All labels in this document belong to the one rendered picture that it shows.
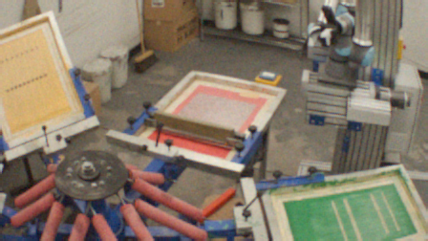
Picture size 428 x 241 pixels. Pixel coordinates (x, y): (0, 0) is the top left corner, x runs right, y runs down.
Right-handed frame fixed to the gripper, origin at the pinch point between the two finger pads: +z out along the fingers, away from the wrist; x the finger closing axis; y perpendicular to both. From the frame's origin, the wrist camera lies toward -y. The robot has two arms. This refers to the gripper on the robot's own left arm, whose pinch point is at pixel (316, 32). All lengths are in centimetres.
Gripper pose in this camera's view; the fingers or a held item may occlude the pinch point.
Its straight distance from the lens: 190.6
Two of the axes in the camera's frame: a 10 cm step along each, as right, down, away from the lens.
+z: -6.2, 4.1, -6.7
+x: -7.7, -2.0, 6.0
